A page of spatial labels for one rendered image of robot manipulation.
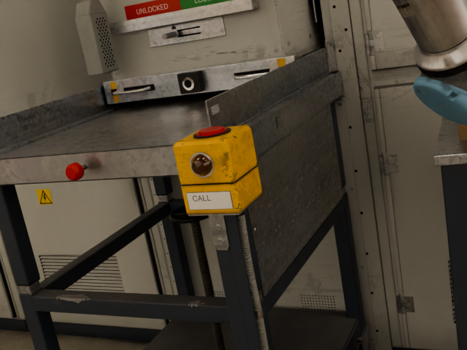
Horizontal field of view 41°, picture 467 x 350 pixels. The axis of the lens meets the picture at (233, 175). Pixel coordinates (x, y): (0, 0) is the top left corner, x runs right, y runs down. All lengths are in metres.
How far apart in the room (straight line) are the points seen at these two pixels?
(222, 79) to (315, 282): 0.68
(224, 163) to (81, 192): 1.39
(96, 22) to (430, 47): 0.89
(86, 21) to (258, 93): 0.54
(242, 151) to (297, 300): 1.16
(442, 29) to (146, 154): 0.53
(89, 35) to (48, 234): 0.92
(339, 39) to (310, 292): 0.74
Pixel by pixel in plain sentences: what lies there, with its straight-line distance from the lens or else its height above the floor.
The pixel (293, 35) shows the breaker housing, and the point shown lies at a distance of 1.54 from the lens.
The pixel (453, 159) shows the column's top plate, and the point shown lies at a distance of 1.13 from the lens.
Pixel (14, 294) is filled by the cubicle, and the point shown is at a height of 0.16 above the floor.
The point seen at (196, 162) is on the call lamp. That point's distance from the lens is 0.78.
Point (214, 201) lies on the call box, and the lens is 0.80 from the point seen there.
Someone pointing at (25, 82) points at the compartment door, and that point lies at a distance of 1.79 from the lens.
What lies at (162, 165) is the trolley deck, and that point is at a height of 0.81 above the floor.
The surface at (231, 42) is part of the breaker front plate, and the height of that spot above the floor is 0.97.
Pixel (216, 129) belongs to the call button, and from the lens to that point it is 0.81.
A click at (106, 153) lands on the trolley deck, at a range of 1.16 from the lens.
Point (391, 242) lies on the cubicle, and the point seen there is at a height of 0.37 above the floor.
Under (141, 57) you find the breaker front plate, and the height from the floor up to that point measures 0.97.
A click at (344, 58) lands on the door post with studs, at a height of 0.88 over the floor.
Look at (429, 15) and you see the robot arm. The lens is 0.91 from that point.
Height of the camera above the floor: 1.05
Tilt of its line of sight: 15 degrees down
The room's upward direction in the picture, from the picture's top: 10 degrees counter-clockwise
